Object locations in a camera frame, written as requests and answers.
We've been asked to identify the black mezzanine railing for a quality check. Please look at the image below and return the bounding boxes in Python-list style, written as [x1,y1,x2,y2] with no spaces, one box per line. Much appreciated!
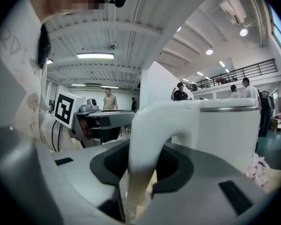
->
[181,58,278,91]

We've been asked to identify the wooden table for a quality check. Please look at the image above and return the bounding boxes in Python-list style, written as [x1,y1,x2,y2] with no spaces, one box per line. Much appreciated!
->
[263,169,281,195]

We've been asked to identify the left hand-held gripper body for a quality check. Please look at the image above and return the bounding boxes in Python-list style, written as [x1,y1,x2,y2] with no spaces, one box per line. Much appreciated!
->
[54,91,122,149]

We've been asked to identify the long ceiling light panel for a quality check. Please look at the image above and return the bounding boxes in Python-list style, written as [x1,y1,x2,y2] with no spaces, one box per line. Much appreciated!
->
[76,52,115,60]

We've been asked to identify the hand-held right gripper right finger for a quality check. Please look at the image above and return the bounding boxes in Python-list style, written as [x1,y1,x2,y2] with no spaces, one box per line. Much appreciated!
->
[135,142,272,225]

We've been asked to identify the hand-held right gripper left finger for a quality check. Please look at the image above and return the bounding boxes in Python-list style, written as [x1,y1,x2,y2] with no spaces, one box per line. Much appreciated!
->
[0,124,130,225]

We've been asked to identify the pink flowers in glass vase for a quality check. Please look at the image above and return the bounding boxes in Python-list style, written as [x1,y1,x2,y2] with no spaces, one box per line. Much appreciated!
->
[245,152,272,188]

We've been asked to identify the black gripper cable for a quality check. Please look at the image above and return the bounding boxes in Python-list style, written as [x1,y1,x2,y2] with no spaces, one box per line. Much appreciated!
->
[52,120,62,152]

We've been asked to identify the person's left forearm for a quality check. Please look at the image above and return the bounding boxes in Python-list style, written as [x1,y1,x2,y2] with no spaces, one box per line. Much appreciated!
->
[36,109,84,152]

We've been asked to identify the person's left hand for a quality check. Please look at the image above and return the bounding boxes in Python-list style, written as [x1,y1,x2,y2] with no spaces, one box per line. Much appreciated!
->
[78,119,90,137]

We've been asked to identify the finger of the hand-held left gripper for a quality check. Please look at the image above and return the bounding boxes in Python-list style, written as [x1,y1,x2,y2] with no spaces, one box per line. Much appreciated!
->
[89,110,136,128]

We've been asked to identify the ceiling air conditioner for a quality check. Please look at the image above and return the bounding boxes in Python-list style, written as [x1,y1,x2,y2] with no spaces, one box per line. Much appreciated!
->
[219,0,248,26]

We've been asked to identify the person's light sweatshirt torso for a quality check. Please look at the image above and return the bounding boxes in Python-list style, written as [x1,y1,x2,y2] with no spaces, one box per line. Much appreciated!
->
[0,0,59,150]

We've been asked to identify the white electric kettle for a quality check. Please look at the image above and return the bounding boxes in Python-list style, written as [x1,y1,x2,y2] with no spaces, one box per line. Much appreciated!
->
[127,98,260,221]

